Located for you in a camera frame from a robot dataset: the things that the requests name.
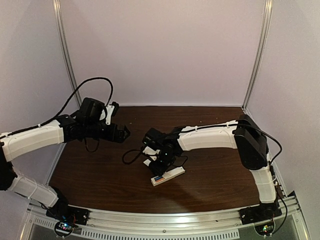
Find left aluminium frame post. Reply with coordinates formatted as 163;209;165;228
51;0;83;110

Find aluminium frame post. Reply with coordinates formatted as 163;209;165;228
242;0;273;112
51;0;83;110

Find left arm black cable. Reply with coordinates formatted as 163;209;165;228
0;77;115;137

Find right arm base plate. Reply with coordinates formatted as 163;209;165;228
239;203;282;225

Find white remote control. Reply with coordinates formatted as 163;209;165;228
150;167;186;187

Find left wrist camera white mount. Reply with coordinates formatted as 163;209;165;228
99;101;120;125

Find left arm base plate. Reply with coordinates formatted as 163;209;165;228
44;205;90;226

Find front aluminium rail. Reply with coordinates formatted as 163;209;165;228
18;196;311;240

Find right aluminium frame post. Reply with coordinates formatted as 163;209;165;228
242;0;273;112

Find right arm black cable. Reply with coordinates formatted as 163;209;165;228
121;121;288;221

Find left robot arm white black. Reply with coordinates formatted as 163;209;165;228
0;97;130;222

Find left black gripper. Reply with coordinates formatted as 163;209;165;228
84;121;130;144

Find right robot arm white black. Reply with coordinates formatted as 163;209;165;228
142;114;282;225

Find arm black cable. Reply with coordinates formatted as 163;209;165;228
0;77;115;137
121;121;288;221

